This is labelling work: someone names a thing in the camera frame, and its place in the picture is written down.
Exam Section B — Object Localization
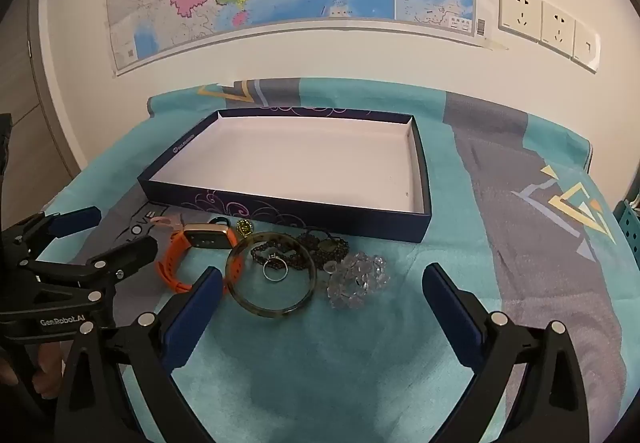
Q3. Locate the teal grey patterned cloth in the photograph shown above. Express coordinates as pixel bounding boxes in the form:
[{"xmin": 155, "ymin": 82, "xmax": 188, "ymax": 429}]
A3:
[{"xmin": 30, "ymin": 77, "xmax": 640, "ymax": 443}]

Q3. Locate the orange smartwatch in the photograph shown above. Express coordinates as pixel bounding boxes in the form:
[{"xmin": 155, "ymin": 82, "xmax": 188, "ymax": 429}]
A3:
[{"xmin": 157, "ymin": 222, "xmax": 246, "ymax": 295}]

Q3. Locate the person's left hand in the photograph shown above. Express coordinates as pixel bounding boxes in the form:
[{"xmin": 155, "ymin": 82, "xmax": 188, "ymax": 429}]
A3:
[{"xmin": 29, "ymin": 342, "xmax": 68, "ymax": 395}]

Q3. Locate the narrow white wall socket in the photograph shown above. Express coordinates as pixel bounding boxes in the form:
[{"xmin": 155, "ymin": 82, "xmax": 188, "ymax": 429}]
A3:
[{"xmin": 571, "ymin": 19, "xmax": 601, "ymax": 74}]

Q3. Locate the beige cabinet door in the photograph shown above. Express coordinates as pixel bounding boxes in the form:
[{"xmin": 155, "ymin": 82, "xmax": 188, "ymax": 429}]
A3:
[{"xmin": 0, "ymin": 0, "xmax": 86, "ymax": 229}]

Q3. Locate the silver ring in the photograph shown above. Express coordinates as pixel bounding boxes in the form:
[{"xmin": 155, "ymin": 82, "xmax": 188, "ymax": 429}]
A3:
[{"xmin": 263, "ymin": 255, "xmax": 289, "ymax": 283}]

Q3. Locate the tortoiseshell bangle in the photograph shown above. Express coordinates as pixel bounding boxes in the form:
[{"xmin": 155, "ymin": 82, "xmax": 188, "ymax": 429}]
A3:
[{"xmin": 225, "ymin": 231, "xmax": 318, "ymax": 320}]

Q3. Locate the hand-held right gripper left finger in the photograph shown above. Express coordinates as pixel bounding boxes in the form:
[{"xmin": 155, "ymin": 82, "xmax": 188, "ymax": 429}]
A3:
[{"xmin": 54, "ymin": 265, "xmax": 223, "ymax": 443}]

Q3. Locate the blue perforated basket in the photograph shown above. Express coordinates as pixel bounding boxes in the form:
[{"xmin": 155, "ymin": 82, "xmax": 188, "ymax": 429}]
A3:
[{"xmin": 620, "ymin": 196, "xmax": 640, "ymax": 271}]

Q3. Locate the clear crystal bead bracelet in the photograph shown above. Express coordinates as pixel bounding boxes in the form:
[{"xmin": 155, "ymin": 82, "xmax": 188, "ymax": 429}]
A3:
[{"xmin": 322, "ymin": 250, "xmax": 391, "ymax": 311}]

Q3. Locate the purple beaded bracelet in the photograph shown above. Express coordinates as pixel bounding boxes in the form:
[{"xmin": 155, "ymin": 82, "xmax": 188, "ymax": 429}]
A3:
[{"xmin": 249, "ymin": 228, "xmax": 351, "ymax": 274}]

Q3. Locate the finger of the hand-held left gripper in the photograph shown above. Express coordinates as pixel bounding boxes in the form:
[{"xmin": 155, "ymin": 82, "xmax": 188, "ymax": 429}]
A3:
[
  {"xmin": 0, "ymin": 206, "xmax": 102, "ymax": 269},
  {"xmin": 19, "ymin": 235, "xmax": 160, "ymax": 306}
]

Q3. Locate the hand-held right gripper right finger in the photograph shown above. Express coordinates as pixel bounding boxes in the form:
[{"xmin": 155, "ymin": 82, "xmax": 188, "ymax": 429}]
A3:
[{"xmin": 422, "ymin": 263, "xmax": 588, "ymax": 443}]

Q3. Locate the dark blue shallow box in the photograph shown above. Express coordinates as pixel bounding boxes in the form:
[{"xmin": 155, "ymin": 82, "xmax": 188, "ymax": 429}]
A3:
[{"xmin": 137, "ymin": 107, "xmax": 433, "ymax": 244}]

